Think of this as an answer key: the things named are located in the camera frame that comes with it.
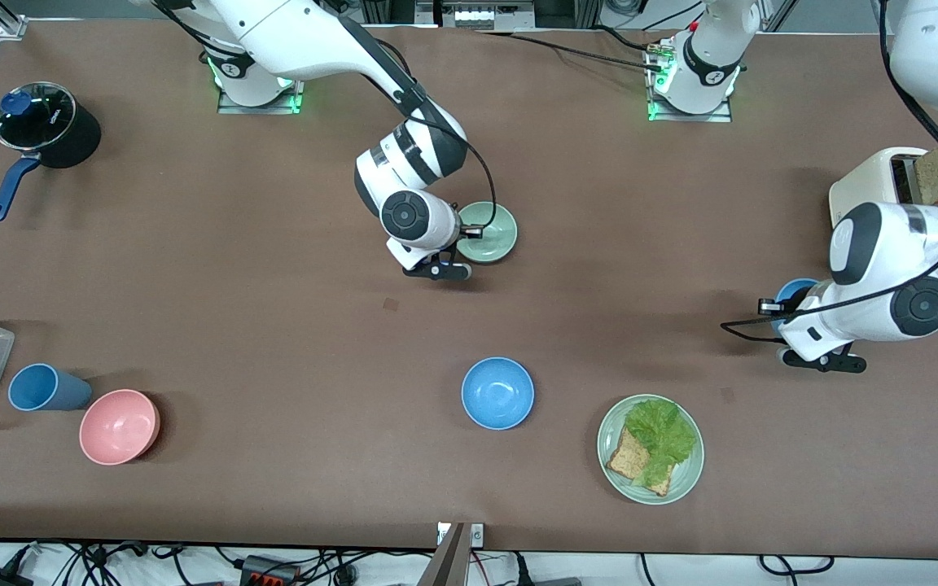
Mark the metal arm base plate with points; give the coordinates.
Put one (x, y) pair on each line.
(721, 112)
(229, 104)

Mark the light green bowl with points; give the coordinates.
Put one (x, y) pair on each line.
(495, 236)

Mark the small metal bracket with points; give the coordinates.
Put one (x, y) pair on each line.
(475, 534)

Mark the light green plate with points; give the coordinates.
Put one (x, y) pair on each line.
(685, 476)

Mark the grey camera pole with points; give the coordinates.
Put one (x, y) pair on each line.
(444, 561)

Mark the black pot with glass lid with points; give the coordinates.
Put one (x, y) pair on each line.
(50, 122)

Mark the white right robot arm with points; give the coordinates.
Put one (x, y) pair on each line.
(298, 32)

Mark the blue bowl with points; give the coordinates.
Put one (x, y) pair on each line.
(796, 289)
(497, 393)

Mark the white electronics box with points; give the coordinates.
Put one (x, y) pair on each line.
(477, 12)

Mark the cream white toaster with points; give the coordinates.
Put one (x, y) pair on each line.
(864, 179)

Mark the blue cup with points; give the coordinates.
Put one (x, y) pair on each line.
(41, 388)

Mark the green lettuce leaf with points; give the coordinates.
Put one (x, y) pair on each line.
(663, 435)

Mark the brown bread slice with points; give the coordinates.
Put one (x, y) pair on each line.
(628, 462)
(935, 175)

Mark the black orange power strip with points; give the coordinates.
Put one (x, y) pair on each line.
(269, 571)

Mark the pink bowl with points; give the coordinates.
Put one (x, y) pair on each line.
(119, 426)

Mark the metal corner bracket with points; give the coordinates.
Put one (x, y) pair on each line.
(13, 26)

